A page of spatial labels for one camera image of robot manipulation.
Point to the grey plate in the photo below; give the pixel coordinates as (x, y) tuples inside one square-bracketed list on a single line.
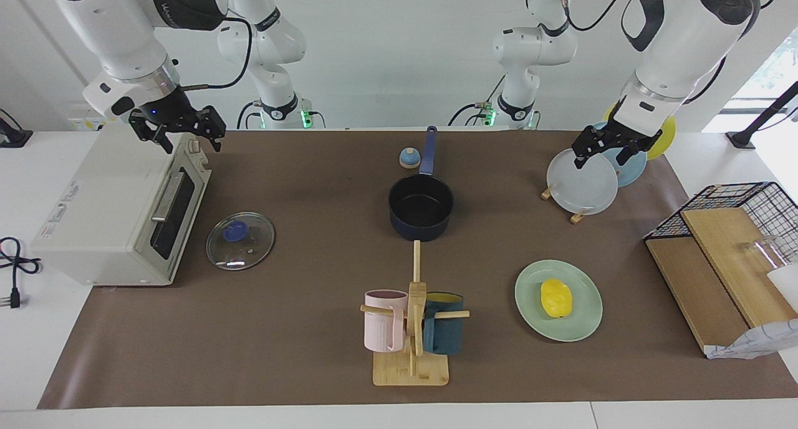
[(583, 189)]

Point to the pink mug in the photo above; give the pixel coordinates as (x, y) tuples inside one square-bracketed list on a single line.
[(380, 332)]

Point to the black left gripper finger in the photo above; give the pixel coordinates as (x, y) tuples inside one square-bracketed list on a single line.
[(592, 143), (634, 153)]

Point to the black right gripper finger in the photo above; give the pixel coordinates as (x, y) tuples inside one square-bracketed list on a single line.
[(211, 123), (148, 126)]

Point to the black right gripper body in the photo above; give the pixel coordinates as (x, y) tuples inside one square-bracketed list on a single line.
[(174, 112)]

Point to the yellow potato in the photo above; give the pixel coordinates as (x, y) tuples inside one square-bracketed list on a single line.
[(556, 297)]

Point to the dark teal mug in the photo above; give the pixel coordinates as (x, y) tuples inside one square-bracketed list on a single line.
[(446, 335)]

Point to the beige toaster oven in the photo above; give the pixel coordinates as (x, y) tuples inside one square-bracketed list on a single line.
[(100, 217)]

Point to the glass lid blue knob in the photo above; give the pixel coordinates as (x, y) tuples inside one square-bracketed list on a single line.
[(249, 248)]

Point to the white wall socket box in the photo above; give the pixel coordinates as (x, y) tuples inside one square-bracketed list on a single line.
[(84, 122)]

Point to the wooden plate rack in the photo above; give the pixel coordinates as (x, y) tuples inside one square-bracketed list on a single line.
[(578, 216)]

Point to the light blue plate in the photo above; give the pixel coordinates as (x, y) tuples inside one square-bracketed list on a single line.
[(631, 170)]

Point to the clear glass cup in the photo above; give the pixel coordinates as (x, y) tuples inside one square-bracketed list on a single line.
[(760, 251)]

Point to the black desk clamp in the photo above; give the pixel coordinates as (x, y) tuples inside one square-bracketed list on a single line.
[(12, 136)]

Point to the brown wooden board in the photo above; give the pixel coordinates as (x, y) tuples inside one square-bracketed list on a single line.
[(692, 285)]

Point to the dark blue pot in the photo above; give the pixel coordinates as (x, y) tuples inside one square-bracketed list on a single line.
[(421, 228)]

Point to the white patterned cloth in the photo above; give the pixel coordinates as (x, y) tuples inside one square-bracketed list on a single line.
[(754, 345)]

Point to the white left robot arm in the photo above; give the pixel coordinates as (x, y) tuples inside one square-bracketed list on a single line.
[(679, 36)]

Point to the brown table mat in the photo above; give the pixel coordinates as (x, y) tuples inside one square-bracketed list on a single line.
[(299, 329)]

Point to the light wooden cutting board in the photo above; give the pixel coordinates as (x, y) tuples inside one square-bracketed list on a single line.
[(723, 254)]

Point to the white plastic container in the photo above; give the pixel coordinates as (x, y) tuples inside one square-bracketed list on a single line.
[(787, 285)]

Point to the light green plate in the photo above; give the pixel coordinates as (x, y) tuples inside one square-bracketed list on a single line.
[(580, 320)]

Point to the wooden mug tree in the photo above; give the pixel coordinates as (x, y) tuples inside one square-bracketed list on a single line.
[(411, 370)]

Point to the yellow plate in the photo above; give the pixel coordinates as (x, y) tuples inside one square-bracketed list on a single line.
[(666, 139)]

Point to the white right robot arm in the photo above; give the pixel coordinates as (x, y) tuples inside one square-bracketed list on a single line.
[(118, 36)]

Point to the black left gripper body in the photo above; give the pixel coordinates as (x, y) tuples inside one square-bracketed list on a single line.
[(629, 134)]

